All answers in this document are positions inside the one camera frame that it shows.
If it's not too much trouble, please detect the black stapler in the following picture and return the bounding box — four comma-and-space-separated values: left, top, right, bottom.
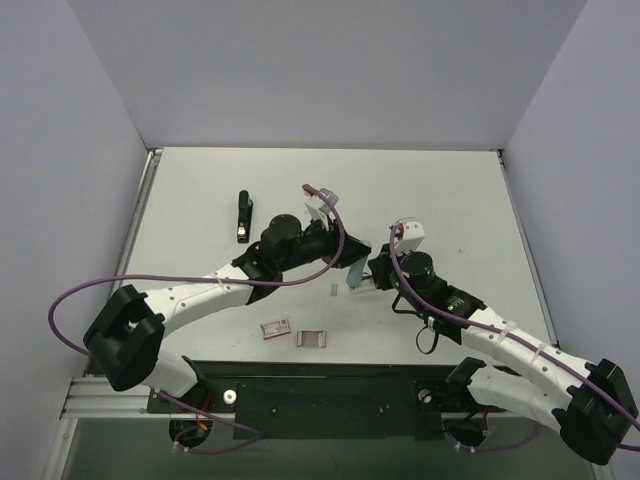
236, 190, 253, 244

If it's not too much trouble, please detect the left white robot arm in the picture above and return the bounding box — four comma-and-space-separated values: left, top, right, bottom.
83, 214, 371, 412

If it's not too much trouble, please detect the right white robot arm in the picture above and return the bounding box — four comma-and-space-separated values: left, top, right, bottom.
368, 245, 639, 465

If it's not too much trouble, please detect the red white staple box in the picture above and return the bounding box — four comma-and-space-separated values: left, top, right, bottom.
260, 318, 291, 340

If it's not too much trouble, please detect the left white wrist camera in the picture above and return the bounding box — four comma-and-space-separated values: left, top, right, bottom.
302, 184, 339, 230

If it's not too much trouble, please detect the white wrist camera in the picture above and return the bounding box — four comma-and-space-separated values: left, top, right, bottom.
390, 217, 425, 255
302, 184, 339, 230

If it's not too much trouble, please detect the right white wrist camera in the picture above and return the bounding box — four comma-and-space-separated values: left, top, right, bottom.
390, 217, 425, 255

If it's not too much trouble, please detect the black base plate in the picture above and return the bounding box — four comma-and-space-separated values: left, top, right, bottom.
144, 359, 506, 442

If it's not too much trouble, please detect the aluminium rail frame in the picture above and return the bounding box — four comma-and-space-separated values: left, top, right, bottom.
59, 147, 164, 419

